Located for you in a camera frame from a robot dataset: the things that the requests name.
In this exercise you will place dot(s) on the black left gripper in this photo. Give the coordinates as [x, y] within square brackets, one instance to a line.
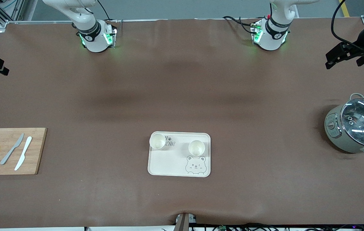
[360, 46]

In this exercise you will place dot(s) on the white plastic cup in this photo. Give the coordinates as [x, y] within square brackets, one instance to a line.
[196, 148]
[157, 141]

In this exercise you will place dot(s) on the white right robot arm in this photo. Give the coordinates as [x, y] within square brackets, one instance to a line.
[93, 35]

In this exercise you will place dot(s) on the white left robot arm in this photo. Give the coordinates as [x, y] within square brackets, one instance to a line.
[273, 35]

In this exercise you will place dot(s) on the glass pot lid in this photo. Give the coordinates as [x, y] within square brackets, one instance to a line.
[357, 110]

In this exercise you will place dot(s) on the grey plastic knife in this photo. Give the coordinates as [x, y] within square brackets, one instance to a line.
[10, 152]

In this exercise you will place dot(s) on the green electric cooking pot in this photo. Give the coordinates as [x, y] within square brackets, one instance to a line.
[345, 146]

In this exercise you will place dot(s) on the white plastic knife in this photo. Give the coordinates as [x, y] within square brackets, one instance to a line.
[24, 152]

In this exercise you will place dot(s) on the wooden cutting board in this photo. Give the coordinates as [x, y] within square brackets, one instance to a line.
[37, 150]

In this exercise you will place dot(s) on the cream tray with bear print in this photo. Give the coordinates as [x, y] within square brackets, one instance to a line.
[169, 163]

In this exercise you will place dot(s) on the grey metal camera bracket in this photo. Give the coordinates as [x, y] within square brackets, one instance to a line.
[182, 223]

